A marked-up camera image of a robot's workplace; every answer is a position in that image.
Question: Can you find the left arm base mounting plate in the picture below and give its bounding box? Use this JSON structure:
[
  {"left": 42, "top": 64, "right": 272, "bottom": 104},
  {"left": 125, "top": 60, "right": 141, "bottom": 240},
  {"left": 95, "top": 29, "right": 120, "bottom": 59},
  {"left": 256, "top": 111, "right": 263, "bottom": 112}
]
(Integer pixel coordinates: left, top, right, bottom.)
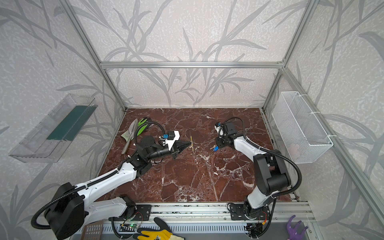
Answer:
[{"left": 120, "top": 204, "right": 152, "bottom": 221}]

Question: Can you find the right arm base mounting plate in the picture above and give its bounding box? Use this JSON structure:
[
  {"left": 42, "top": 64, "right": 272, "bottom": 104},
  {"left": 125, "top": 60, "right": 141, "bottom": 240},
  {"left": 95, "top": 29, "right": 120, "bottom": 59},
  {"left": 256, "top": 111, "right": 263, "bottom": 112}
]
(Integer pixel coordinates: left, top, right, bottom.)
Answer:
[{"left": 227, "top": 203, "right": 271, "bottom": 221}]

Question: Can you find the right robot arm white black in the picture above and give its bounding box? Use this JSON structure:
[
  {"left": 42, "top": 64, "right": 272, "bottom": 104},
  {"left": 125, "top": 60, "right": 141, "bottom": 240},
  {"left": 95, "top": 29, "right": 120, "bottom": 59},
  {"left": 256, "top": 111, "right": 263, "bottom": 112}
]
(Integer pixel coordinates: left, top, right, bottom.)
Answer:
[{"left": 214, "top": 117, "right": 303, "bottom": 220}]

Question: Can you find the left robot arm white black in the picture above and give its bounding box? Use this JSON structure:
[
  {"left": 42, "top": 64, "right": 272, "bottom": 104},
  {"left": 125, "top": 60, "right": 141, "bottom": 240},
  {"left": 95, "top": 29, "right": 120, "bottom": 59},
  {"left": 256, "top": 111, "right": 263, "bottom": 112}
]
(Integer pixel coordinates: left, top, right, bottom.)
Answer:
[{"left": 31, "top": 121, "right": 192, "bottom": 240}]

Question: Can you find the green black work glove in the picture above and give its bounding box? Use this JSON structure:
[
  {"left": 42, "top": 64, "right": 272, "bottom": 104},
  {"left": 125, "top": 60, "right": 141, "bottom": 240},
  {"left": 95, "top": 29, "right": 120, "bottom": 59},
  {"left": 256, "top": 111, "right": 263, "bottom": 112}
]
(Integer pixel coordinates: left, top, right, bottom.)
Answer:
[{"left": 137, "top": 117, "right": 152, "bottom": 136}]

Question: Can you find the metal garden trowel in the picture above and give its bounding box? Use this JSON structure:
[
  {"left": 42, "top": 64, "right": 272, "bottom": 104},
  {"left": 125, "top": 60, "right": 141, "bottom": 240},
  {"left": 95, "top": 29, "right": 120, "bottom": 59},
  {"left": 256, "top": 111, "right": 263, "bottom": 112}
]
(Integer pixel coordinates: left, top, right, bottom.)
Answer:
[{"left": 121, "top": 119, "right": 138, "bottom": 155}]

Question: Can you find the yellow black work glove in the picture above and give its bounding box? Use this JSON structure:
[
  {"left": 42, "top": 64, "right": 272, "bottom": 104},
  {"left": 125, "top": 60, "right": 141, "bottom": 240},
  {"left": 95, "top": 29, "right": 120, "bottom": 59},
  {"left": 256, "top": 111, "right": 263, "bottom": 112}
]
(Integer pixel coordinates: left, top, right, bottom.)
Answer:
[{"left": 133, "top": 217, "right": 185, "bottom": 240}]

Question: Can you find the purple plastic hand toy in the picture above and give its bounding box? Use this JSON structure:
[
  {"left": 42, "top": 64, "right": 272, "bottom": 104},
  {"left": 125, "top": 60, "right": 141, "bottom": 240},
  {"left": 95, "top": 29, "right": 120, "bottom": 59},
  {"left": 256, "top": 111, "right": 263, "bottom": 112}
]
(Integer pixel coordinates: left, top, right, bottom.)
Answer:
[{"left": 286, "top": 215, "right": 309, "bottom": 240}]

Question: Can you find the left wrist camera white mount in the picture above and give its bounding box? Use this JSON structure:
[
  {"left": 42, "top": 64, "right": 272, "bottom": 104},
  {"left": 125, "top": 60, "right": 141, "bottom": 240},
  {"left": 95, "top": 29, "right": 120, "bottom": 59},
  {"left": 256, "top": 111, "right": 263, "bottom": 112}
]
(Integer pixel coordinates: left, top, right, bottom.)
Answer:
[{"left": 160, "top": 131, "right": 180, "bottom": 150}]

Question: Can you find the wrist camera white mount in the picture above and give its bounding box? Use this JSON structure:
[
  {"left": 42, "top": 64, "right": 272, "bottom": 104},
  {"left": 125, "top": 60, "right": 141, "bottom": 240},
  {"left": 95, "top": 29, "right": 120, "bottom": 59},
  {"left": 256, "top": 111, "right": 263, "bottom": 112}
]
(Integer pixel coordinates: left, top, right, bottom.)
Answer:
[
  {"left": 215, "top": 122, "right": 229, "bottom": 138},
  {"left": 160, "top": 131, "right": 180, "bottom": 150}
]

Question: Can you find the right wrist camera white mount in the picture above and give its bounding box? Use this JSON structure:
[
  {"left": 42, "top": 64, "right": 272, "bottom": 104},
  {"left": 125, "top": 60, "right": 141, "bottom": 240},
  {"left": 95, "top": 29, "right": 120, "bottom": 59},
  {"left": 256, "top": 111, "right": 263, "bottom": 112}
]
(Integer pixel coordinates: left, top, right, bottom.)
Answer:
[{"left": 215, "top": 122, "right": 229, "bottom": 138}]

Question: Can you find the white wire mesh basket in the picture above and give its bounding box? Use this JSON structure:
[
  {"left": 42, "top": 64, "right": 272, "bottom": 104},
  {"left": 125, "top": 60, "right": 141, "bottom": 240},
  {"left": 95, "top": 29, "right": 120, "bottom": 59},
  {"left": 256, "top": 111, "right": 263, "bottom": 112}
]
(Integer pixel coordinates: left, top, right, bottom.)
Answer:
[{"left": 272, "top": 91, "right": 334, "bottom": 164}]

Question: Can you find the aluminium front rail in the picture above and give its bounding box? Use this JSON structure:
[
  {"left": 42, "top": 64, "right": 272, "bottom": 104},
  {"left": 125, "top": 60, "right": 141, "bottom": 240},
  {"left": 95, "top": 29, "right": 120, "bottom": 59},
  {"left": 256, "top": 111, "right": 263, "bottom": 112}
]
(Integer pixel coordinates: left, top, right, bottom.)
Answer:
[{"left": 84, "top": 200, "right": 315, "bottom": 225}]

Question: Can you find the clear plastic wall bin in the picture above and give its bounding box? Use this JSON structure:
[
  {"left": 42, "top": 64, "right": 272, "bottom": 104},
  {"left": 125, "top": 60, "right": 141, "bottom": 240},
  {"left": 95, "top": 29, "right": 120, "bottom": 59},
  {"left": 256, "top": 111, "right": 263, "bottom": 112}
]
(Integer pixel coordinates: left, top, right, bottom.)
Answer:
[{"left": 9, "top": 94, "right": 98, "bottom": 163}]

